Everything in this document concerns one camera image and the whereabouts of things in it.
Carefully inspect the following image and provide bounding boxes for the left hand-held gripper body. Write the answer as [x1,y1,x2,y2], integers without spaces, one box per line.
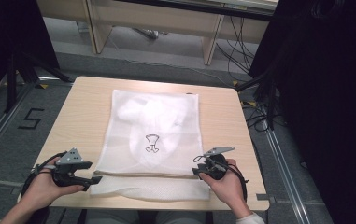
[51,147,88,188]

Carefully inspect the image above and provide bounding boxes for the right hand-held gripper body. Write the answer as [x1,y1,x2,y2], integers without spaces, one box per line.
[197,147,235,181]

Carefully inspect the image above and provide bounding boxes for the white mesh laundry bag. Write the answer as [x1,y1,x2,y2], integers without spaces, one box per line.
[90,89,211,203]

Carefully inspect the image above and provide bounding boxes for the person's right hand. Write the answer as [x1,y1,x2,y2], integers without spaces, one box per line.
[199,159,247,212]

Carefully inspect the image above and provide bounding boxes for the person's left hand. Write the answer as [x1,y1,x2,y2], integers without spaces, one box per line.
[19,157,86,213]

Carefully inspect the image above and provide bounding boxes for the person's legs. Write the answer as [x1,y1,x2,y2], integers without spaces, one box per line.
[84,209,211,224]

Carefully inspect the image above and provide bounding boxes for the white garment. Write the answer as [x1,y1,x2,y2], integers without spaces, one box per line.
[116,93,196,169]

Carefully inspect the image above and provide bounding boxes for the black metal stand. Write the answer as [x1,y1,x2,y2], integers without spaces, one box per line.
[235,60,281,132]

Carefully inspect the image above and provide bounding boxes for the black tripod stand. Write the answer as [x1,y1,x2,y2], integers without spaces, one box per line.
[5,50,74,114]

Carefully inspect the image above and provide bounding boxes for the black curtain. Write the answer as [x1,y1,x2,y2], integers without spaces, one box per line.
[0,0,61,106]
[249,0,356,224]

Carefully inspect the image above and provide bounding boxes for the grey power strip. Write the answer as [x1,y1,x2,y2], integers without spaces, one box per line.
[132,27,169,40]

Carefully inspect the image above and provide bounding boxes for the light wooden desk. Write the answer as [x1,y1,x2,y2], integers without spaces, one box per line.
[36,0,280,66]

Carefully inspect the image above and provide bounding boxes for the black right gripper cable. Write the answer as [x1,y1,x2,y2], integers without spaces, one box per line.
[226,161,249,203]

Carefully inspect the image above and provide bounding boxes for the black floor cables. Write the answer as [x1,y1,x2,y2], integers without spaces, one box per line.
[240,101,289,133]

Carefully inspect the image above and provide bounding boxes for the metal floor rail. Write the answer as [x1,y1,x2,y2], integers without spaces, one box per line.
[263,127,312,224]
[0,83,34,167]

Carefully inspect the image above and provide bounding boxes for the hanging black cables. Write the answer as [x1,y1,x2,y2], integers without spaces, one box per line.
[215,15,259,82]

